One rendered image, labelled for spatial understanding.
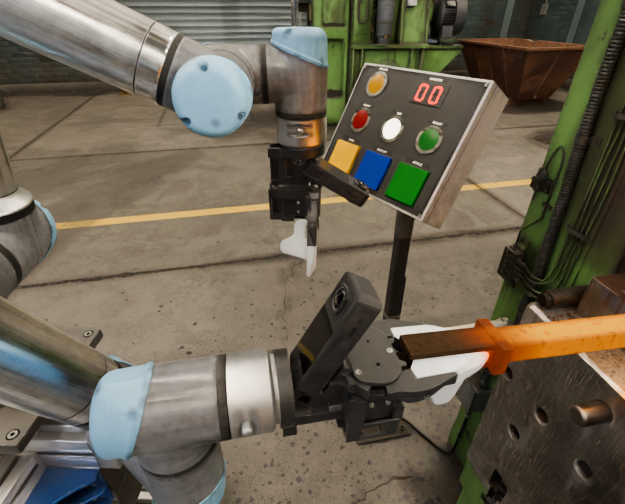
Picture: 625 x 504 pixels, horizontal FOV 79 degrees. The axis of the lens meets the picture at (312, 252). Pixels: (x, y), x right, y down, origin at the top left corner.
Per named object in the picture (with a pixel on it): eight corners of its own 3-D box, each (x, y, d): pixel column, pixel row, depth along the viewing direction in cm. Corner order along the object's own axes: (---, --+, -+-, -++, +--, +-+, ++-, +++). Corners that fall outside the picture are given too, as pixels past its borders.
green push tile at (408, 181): (410, 207, 75) (428, 171, 74) (383, 194, 80) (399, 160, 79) (415, 209, 76) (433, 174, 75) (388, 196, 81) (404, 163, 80)
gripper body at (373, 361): (377, 374, 44) (273, 390, 42) (387, 317, 39) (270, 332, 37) (404, 435, 37) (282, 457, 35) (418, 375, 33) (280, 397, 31)
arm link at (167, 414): (123, 409, 39) (101, 349, 34) (232, 392, 41) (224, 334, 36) (103, 488, 32) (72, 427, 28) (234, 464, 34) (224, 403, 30)
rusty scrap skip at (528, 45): (510, 112, 566) (528, 48, 520) (446, 90, 721) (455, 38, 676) (579, 108, 588) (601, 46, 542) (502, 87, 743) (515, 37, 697)
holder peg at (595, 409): (579, 432, 48) (588, 419, 47) (564, 413, 50) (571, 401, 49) (607, 426, 49) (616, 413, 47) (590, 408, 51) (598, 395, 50)
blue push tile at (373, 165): (375, 190, 82) (390, 157, 80) (352, 179, 87) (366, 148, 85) (379, 192, 83) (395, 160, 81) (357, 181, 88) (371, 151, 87)
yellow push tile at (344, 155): (345, 176, 89) (358, 146, 87) (325, 167, 94) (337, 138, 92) (350, 178, 90) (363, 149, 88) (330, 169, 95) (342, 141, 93)
